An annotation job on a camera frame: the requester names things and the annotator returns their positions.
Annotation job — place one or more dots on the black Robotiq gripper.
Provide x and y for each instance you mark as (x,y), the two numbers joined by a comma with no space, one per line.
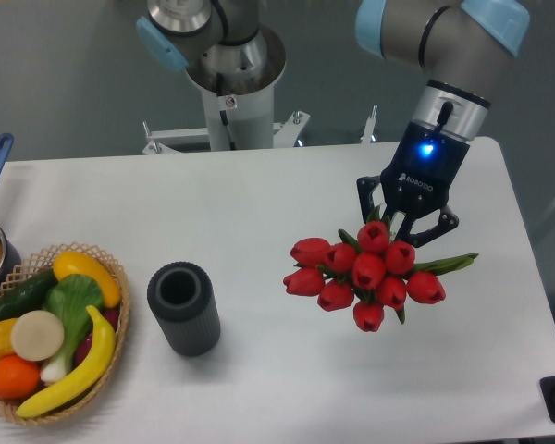
(415,183)

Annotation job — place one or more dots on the red tulip bouquet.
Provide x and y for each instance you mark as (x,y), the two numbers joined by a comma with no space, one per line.
(368,272)

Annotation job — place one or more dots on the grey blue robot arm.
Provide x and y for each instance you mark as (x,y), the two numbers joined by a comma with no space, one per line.
(465,47)

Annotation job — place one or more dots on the dark grey ribbed vase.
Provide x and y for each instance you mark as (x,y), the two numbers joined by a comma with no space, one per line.
(182,300)

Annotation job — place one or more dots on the dark red vegetable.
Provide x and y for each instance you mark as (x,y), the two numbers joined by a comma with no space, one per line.
(111,316)

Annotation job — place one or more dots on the green bok choy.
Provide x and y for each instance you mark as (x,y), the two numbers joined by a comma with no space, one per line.
(68,301)

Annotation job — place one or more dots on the yellow banana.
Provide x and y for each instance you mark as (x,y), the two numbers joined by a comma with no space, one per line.
(81,378)

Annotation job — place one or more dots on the woven wicker basket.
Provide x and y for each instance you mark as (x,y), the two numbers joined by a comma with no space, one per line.
(36,264)

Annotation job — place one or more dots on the green cucumber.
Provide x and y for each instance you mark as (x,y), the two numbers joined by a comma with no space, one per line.
(27,295)

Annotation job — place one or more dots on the beige round slice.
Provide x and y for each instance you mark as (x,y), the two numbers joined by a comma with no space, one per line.
(37,335)

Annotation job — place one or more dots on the orange fruit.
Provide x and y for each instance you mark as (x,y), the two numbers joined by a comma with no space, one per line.
(18,378)

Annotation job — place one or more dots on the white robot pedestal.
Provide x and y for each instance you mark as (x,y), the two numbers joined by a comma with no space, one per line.
(235,66)

